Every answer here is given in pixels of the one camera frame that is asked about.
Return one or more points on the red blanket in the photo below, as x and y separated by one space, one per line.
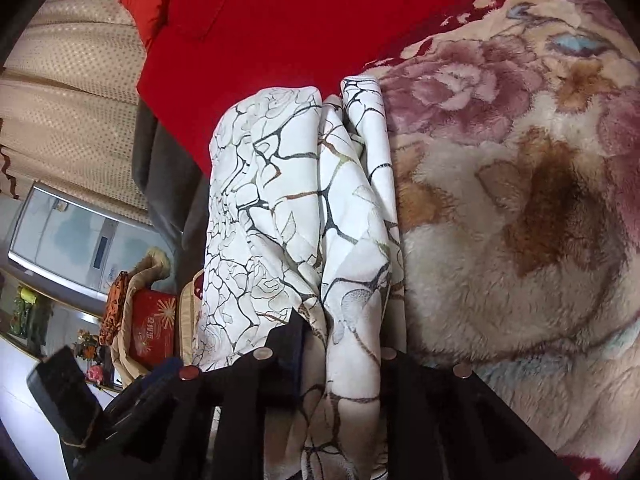
300 20

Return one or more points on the floral plush blanket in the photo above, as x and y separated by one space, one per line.
500 210

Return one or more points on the orange black patterned cloth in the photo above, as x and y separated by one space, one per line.
114 305

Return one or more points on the red pillow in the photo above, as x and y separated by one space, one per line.
145 5

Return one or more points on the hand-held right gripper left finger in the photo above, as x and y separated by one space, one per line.
280 375

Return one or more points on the artificial flower bunch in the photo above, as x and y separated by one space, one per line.
90 355

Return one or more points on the red cardboard box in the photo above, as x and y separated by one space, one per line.
152 325

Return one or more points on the dark brown leather sofa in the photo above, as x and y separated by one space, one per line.
170 175

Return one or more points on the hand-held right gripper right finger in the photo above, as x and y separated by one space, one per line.
405 385

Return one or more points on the green bottles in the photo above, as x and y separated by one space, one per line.
30 312

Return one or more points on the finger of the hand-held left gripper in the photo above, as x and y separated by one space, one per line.
145 395

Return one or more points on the beige dotted curtain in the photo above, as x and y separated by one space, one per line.
75 110

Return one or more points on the beige fur-hood jacket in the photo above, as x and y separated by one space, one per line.
145 270

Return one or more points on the white floral refrigerator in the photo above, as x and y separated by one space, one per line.
65 230

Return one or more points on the white black-patterned coat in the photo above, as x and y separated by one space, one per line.
280 185

